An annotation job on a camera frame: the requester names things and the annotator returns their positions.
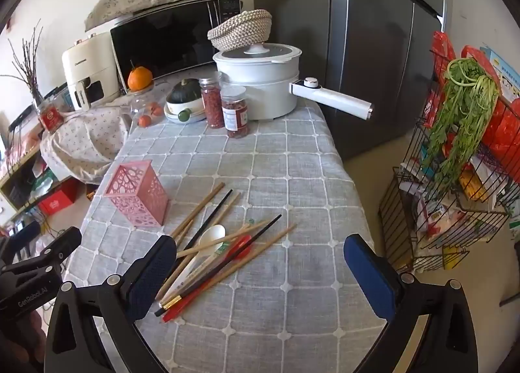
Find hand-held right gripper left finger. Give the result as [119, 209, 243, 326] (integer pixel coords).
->
[45, 235, 178, 373]

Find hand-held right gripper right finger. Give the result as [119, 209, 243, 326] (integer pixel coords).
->
[343, 234, 480, 373]

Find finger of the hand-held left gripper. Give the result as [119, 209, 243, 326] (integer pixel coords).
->
[0, 227, 83, 276]
[0, 221, 42, 254]

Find white plastic spoon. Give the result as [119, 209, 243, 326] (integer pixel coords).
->
[160, 225, 226, 304]

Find wooden chopstick green band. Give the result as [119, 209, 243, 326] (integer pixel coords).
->
[176, 219, 256, 258]
[159, 242, 228, 304]

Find pink perforated utensil basket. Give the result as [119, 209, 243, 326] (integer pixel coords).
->
[103, 160, 169, 227]

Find black chopstick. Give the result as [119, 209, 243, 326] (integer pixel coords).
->
[179, 189, 234, 256]
[154, 214, 283, 315]

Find red plastic spoon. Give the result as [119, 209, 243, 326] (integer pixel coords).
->
[162, 235, 253, 323]

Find chopsticks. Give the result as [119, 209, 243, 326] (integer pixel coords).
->
[179, 224, 297, 304]

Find person's left hand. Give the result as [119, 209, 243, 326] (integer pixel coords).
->
[0, 308, 47, 373]

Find red cardboard box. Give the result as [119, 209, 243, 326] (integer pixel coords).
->
[38, 190, 80, 215]

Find wooden shelf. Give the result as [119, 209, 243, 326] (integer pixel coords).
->
[0, 141, 53, 217]

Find floral patterned cloth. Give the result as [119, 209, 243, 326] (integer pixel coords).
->
[40, 107, 133, 185]

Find red tin box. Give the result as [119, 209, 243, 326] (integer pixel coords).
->
[38, 105, 61, 132]

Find grey checked tablecloth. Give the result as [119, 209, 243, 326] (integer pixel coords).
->
[61, 84, 391, 373]

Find clear glass jar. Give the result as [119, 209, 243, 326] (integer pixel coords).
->
[130, 86, 157, 114]

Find dried twigs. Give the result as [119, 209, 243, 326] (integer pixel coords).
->
[8, 19, 45, 106]

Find white plate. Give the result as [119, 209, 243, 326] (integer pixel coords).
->
[163, 107, 208, 124]

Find white bowl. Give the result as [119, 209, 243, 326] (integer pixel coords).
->
[166, 95, 206, 116]

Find cream air fryer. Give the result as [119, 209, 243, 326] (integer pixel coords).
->
[62, 32, 123, 110]

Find wide jar red label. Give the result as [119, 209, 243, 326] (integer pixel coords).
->
[220, 86, 249, 139]

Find tall jar of red berries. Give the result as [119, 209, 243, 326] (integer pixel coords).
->
[199, 77, 225, 129]

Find orange citrus fruit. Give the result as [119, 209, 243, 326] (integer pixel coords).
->
[127, 60, 153, 92]

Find dark green squash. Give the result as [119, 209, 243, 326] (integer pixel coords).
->
[168, 78, 202, 103]

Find bunch of green herbs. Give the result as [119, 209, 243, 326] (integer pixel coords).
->
[420, 58, 500, 191]

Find red plastic bag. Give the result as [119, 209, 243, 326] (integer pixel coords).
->
[420, 31, 458, 130]
[461, 46, 520, 166]

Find white electric cooking pot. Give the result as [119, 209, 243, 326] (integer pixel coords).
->
[212, 43, 373, 122]

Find black microwave oven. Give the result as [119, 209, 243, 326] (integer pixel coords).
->
[110, 0, 244, 85]

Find grey refrigerator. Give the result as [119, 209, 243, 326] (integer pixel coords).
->
[250, 0, 451, 162]

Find blue and white carton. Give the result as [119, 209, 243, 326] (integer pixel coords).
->
[479, 46, 520, 101]

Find black wire rack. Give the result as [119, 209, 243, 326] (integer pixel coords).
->
[378, 42, 520, 272]

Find woven rope basket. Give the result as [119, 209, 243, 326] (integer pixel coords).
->
[207, 9, 273, 52]

